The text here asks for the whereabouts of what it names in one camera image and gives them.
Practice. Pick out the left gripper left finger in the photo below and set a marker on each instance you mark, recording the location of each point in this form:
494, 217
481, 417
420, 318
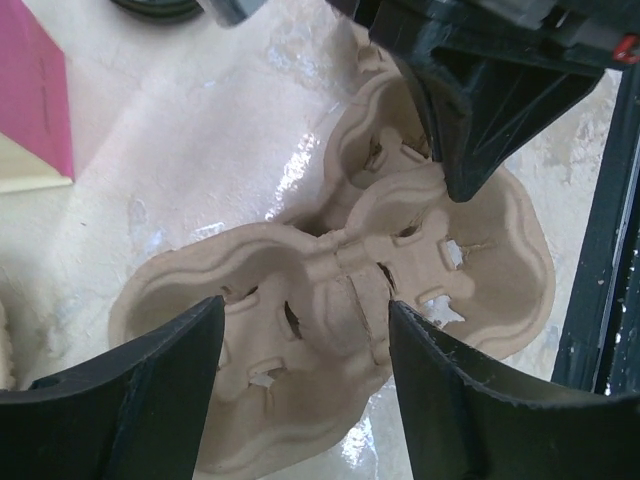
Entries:
135, 412

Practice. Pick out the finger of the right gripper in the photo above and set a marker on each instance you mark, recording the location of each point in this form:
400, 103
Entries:
483, 86

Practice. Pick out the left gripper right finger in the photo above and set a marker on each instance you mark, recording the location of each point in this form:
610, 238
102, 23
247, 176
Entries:
466, 415

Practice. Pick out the cardboard cup carrier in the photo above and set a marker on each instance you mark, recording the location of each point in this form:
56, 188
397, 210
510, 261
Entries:
306, 340
380, 131

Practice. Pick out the pink beige paper bag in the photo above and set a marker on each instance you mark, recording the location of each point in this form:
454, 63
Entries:
36, 140

